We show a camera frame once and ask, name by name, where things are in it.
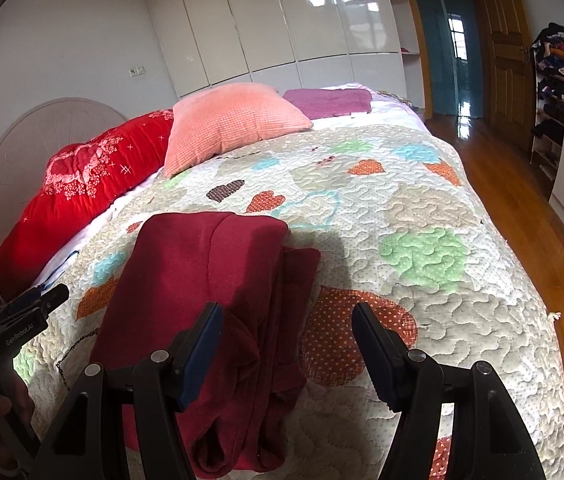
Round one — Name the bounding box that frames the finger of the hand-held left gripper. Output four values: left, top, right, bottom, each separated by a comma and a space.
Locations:
0, 290, 45, 317
0, 284, 70, 333

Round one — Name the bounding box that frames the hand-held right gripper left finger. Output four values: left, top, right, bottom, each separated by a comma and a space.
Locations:
21, 301, 224, 480

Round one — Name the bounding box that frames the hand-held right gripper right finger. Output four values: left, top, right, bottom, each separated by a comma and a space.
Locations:
351, 302, 547, 480

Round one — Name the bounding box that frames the dark red garment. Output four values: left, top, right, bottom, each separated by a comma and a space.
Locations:
89, 211, 321, 478

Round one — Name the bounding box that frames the red floral quilt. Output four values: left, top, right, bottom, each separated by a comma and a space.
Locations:
0, 109, 175, 301

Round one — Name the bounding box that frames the heart-print quilted bedspread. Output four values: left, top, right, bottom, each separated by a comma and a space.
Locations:
14, 122, 564, 480

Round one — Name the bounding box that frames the round beige headboard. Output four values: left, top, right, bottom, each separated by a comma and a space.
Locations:
0, 97, 130, 271

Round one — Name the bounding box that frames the pink ribbed pillow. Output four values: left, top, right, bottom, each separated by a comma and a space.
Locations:
163, 82, 314, 179

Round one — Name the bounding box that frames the purple cloth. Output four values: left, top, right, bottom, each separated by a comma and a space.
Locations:
282, 87, 373, 120

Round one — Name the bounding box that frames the wooden door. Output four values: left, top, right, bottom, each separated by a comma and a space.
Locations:
472, 0, 535, 136

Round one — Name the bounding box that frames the white glossy wardrobe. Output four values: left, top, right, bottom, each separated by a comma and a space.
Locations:
147, 0, 420, 101

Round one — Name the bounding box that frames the blue lanyard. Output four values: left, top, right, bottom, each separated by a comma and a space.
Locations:
37, 247, 83, 293

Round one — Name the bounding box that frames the dark thin chain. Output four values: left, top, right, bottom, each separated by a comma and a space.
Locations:
57, 327, 101, 391

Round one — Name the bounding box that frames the wooden door frame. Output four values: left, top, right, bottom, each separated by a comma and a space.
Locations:
397, 0, 487, 121

